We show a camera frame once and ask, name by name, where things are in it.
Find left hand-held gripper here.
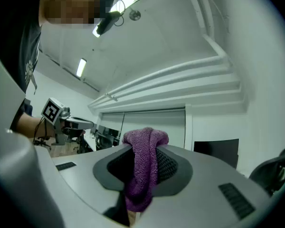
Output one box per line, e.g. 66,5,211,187
41,97,95,146

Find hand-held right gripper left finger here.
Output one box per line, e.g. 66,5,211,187
51,143,133,227

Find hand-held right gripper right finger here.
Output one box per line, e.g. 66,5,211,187
135,144,277,228

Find purple cloth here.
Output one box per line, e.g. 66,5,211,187
122,126,170,213

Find person's left forearm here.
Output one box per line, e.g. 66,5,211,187
16,113,56,139

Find row of white office desks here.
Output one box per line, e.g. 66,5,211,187
77,124,122,154

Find black computer monitor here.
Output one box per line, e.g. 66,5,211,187
193,138,239,170

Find black mesh office chair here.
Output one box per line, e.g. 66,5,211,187
248,145,285,197

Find white roller blind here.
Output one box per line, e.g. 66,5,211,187
100,107,186,149

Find person's black shirt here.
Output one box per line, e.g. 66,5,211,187
0,20,42,131

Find white ceiling pipes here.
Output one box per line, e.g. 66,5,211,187
87,0,232,109

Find person's head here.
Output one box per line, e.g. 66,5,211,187
39,0,102,25

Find round ceiling smoke detector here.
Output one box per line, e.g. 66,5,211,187
129,9,141,21

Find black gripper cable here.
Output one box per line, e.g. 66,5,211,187
32,116,48,145

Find black head-worn camera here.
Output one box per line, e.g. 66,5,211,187
96,0,126,36

